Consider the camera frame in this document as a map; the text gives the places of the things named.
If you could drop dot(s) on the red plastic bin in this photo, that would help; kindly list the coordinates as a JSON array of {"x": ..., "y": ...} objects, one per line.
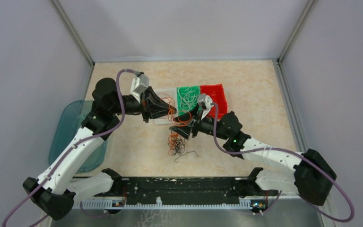
[{"x": 217, "y": 93}]

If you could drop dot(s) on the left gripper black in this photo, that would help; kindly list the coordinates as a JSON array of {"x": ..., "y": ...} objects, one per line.
[{"x": 151, "y": 106}]

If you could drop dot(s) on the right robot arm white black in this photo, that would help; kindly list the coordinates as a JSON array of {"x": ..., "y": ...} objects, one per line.
[{"x": 307, "y": 174}]

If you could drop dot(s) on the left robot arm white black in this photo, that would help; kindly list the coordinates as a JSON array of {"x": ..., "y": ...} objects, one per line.
[{"x": 54, "y": 191}]

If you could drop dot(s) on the aluminium frame post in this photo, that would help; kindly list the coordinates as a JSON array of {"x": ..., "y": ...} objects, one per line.
[
  {"x": 296, "y": 30},
  {"x": 72, "y": 31}
]

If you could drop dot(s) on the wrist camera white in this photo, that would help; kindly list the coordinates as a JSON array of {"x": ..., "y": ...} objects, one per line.
[
  {"x": 139, "y": 84},
  {"x": 205, "y": 102}
]

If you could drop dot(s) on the aluminium frame post right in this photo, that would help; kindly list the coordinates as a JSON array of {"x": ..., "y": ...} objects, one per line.
[{"x": 296, "y": 30}]

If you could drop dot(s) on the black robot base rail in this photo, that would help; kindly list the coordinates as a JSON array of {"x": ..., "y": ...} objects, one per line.
[{"x": 185, "y": 190}]

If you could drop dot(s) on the teal plastic container lid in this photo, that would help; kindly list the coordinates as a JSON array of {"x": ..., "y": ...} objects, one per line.
[{"x": 69, "y": 123}]

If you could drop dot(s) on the white slotted cable duct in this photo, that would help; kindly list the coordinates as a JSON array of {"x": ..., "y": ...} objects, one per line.
[{"x": 109, "y": 204}]

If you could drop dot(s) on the white plastic bin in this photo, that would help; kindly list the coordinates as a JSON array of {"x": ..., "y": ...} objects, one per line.
[{"x": 169, "y": 95}]

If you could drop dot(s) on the aluminium frame post left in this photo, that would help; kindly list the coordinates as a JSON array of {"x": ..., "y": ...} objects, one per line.
[{"x": 72, "y": 31}]

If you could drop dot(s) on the green plastic bin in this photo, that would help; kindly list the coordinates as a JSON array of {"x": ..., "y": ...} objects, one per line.
[{"x": 187, "y": 98}]

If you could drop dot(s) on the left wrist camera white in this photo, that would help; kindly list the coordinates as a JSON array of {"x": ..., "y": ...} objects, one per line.
[{"x": 139, "y": 84}]

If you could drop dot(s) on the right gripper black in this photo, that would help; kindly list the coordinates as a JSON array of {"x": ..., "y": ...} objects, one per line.
[{"x": 185, "y": 131}]

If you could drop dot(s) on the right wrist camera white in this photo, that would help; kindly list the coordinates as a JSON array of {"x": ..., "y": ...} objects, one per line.
[{"x": 205, "y": 102}]

